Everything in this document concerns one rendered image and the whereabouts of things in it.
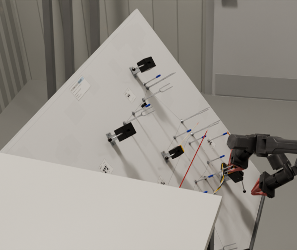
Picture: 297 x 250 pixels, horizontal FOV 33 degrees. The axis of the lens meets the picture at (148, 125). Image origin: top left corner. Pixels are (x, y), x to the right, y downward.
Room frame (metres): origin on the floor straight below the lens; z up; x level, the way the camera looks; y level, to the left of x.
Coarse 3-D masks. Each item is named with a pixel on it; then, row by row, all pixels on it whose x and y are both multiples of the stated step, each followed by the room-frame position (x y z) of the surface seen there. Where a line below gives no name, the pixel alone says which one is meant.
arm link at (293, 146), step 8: (264, 136) 1.49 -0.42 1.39; (272, 136) 1.46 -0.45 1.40; (256, 144) 1.50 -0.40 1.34; (264, 144) 1.48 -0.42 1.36; (272, 144) 1.44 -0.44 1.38; (280, 144) 1.42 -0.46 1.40; (288, 144) 1.39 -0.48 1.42; (296, 144) 1.37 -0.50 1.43; (256, 152) 1.48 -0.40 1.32; (264, 152) 1.45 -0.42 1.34; (272, 152) 1.43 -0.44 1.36; (280, 152) 1.41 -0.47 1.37; (288, 152) 1.38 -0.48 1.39; (296, 152) 1.35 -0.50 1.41
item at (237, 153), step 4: (236, 152) 1.57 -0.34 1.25; (240, 152) 1.55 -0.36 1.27; (244, 152) 1.54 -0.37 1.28; (248, 152) 1.54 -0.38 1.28; (236, 156) 1.56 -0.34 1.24; (240, 156) 1.55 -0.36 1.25; (244, 156) 1.54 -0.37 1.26; (248, 156) 1.54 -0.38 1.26; (236, 160) 1.54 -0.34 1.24; (240, 160) 1.55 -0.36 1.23; (244, 160) 1.55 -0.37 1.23; (236, 164) 1.53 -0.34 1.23; (240, 164) 1.53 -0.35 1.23; (244, 164) 1.53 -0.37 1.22; (244, 168) 1.52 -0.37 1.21
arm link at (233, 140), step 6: (228, 138) 1.55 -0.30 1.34; (234, 138) 1.52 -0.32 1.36; (240, 138) 1.51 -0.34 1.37; (246, 138) 1.52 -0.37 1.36; (252, 138) 1.52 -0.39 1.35; (228, 144) 1.54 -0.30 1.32; (234, 144) 1.51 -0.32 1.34; (240, 144) 1.50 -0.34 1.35; (246, 144) 1.50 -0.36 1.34; (252, 144) 1.51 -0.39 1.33; (258, 156) 1.47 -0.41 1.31; (264, 156) 1.46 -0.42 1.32
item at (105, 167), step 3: (102, 162) 1.28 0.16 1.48; (105, 162) 1.28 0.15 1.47; (102, 165) 1.27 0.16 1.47; (105, 165) 1.27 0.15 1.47; (108, 165) 1.28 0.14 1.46; (99, 168) 1.25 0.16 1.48; (102, 168) 1.26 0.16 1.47; (105, 168) 1.26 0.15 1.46; (108, 168) 1.27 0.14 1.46; (111, 168) 1.28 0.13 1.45; (102, 171) 1.25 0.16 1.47; (105, 171) 1.25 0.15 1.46; (108, 171) 1.26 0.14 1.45; (111, 171) 1.27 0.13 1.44
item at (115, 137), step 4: (128, 124) 1.37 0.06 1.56; (120, 128) 1.34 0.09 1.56; (124, 128) 1.34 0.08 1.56; (128, 128) 1.35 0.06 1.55; (132, 128) 1.36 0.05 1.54; (116, 132) 1.34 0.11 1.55; (120, 132) 1.33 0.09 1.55; (124, 132) 1.33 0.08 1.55; (128, 132) 1.34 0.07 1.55; (132, 132) 1.35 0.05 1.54; (108, 136) 1.38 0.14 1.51; (112, 136) 1.37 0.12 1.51; (116, 136) 1.31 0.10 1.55; (120, 136) 1.33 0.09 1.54; (124, 136) 1.32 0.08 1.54; (128, 136) 1.32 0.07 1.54; (108, 140) 1.29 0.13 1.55; (112, 140) 1.36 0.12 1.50; (120, 140) 1.33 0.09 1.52; (112, 144) 1.36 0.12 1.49
